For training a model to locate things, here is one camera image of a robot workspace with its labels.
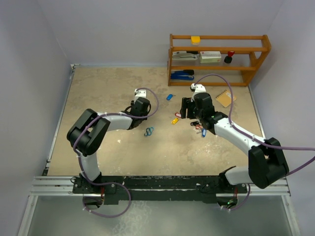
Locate black key fob with key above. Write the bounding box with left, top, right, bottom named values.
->
left=190, top=121, right=199, bottom=126

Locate yellow key tag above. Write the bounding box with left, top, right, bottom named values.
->
left=171, top=118, right=179, bottom=125

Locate blue key tag with keys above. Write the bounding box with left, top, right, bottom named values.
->
left=197, top=129, right=207, bottom=138

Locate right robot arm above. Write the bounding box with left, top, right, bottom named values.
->
left=180, top=92, right=289, bottom=192

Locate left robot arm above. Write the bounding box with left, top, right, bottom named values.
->
left=66, top=97, right=151, bottom=193

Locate blue key tag far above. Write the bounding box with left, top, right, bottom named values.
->
left=166, top=94, right=175, bottom=101

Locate blue stapler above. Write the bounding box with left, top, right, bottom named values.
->
left=170, top=70, right=194, bottom=81

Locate yellow spiral notebook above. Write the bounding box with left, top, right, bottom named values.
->
left=216, top=90, right=236, bottom=108

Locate wooden shelf rack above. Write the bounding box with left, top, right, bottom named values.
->
left=167, top=34, right=272, bottom=86

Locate grey stapler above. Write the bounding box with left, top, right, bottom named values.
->
left=172, top=51, right=199, bottom=60

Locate white red box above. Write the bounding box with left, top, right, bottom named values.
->
left=199, top=51, right=221, bottom=63

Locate red black stamp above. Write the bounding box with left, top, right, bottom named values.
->
left=224, top=51, right=235, bottom=64

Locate yellow block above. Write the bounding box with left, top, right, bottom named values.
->
left=190, top=36, right=201, bottom=46

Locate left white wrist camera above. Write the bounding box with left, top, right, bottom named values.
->
left=134, top=88, right=147, bottom=101

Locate black base frame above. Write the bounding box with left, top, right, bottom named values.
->
left=71, top=176, right=247, bottom=205

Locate aluminium rail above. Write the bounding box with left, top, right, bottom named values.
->
left=29, top=176, right=292, bottom=197

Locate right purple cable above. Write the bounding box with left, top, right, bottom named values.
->
left=194, top=73, right=315, bottom=177

